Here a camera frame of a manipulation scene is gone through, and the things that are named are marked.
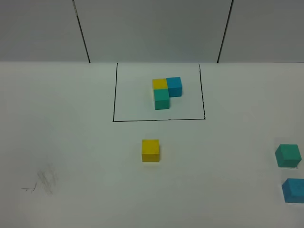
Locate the green template cube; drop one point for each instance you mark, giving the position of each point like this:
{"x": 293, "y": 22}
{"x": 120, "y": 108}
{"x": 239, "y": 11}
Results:
{"x": 161, "y": 99}

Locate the yellow template cube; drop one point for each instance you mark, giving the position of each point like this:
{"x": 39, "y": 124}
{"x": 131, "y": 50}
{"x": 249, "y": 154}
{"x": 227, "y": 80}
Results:
{"x": 159, "y": 86}

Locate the blue template cube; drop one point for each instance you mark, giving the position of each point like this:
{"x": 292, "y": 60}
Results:
{"x": 174, "y": 86}

